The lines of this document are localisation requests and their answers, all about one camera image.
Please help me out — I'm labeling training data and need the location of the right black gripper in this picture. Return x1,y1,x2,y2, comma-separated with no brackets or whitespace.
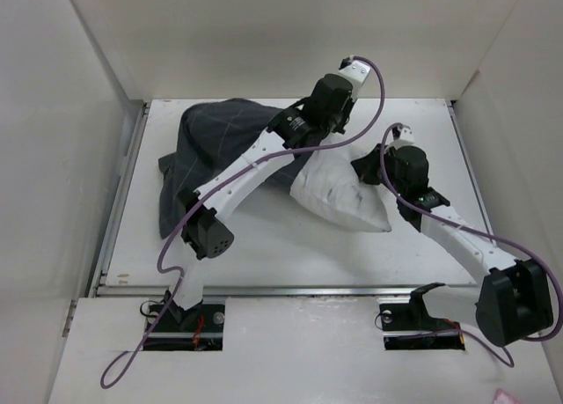
349,143,406,198

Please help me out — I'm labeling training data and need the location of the white pillow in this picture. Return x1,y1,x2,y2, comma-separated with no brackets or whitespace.
289,144,391,233

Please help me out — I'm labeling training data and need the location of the dark grey checked pillowcase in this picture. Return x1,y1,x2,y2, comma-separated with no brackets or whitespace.
157,98,309,241

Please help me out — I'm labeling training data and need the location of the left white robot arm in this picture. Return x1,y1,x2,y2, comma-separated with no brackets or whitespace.
158,71,361,261

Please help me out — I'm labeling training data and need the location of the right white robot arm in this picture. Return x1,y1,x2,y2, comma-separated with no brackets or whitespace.
352,141,562,347

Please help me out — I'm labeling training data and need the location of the pink object at corner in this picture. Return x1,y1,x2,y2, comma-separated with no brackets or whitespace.
493,388,520,404

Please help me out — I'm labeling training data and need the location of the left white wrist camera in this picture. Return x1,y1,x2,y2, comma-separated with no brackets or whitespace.
338,56,371,100

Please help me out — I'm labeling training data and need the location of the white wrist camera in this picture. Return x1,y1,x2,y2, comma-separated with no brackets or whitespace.
390,126,415,150
338,56,371,100

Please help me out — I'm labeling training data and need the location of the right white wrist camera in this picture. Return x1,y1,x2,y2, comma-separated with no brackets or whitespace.
390,126,415,150

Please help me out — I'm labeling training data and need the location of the aluminium right rail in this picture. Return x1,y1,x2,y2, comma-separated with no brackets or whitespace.
446,100,491,233

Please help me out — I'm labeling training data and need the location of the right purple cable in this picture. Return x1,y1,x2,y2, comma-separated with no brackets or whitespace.
378,122,563,369

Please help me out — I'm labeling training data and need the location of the purple cable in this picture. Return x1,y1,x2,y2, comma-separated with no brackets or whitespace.
99,55,388,390
378,122,563,369

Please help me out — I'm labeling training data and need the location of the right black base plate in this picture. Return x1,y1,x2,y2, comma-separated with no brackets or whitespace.
374,283,465,351

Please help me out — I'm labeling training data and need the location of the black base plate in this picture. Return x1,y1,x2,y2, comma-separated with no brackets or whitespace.
374,283,465,351
142,303,225,351

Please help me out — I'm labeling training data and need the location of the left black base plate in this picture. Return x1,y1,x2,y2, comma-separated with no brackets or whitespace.
142,303,225,351

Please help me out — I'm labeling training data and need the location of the aluminium front rail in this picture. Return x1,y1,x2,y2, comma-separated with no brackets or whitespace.
94,283,514,298

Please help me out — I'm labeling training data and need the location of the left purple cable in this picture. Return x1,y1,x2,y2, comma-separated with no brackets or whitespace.
99,55,388,390

